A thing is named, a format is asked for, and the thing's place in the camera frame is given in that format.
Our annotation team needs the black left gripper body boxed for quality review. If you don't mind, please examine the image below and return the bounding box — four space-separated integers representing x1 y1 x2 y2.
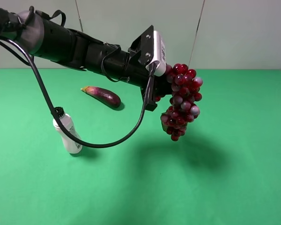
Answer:
125 25 171 96

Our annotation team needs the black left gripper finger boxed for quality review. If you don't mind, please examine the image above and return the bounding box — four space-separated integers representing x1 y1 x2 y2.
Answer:
141 81 157 111

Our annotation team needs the red grape bunch with leaf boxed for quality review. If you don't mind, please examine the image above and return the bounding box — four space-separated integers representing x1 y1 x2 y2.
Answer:
155 63 203 141

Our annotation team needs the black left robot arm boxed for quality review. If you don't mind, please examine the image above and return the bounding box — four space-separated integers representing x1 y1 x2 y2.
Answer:
0 7 171 111

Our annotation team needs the purple eggplant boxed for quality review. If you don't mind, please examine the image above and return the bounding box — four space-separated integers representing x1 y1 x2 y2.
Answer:
81 86 121 108

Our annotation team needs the white bottle with black cap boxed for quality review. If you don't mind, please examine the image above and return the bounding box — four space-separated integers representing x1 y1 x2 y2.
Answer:
52 107 82 154

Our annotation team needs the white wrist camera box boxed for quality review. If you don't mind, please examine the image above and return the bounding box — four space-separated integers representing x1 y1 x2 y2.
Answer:
146 30 166 76

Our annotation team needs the black camera cable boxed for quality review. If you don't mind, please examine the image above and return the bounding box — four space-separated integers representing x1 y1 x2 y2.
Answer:
0 38 160 225

